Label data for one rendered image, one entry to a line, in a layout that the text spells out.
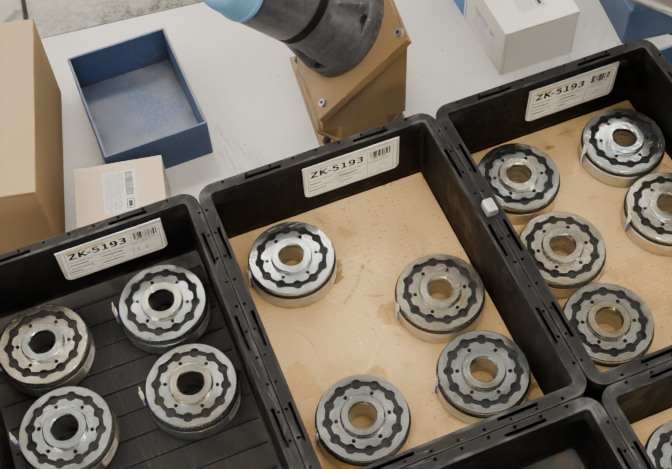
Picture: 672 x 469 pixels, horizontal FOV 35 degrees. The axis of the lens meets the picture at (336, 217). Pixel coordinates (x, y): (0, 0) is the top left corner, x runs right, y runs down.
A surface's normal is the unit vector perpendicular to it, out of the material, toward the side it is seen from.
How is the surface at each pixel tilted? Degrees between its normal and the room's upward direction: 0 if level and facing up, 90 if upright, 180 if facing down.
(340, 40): 70
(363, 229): 0
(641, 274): 0
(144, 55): 90
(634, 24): 90
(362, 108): 90
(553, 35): 90
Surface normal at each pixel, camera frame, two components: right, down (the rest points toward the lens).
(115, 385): -0.04, -0.55
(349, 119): 0.27, 0.80
